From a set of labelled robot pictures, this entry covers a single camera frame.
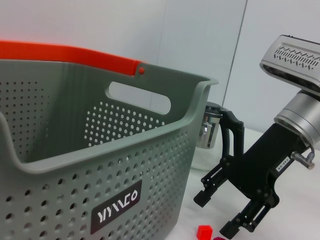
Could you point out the dark red brick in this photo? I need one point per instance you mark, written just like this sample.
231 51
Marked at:
221 238

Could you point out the small red brick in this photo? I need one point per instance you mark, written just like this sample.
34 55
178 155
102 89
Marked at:
205 232

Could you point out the grey-green perforated storage bin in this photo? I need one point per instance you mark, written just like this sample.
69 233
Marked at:
100 162

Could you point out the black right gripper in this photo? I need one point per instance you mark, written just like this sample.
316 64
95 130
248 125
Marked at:
262 162

